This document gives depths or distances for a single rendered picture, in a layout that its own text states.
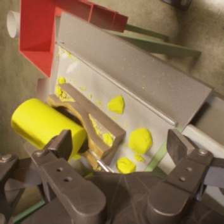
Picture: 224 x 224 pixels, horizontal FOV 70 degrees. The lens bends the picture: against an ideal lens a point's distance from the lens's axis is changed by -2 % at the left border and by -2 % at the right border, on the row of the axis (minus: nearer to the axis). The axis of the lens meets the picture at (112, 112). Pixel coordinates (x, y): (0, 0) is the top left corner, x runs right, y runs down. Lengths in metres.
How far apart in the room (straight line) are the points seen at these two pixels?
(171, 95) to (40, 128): 0.19
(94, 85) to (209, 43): 1.01
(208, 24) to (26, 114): 1.15
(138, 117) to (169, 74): 0.08
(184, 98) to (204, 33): 1.04
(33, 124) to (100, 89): 0.12
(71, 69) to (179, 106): 0.22
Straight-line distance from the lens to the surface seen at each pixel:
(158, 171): 0.26
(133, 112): 0.25
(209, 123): 0.27
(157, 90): 0.23
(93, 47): 0.30
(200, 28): 1.26
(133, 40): 0.51
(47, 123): 0.27
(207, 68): 1.22
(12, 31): 2.66
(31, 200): 0.38
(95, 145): 0.26
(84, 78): 0.32
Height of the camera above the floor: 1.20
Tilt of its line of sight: 46 degrees down
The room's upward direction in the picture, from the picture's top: 109 degrees counter-clockwise
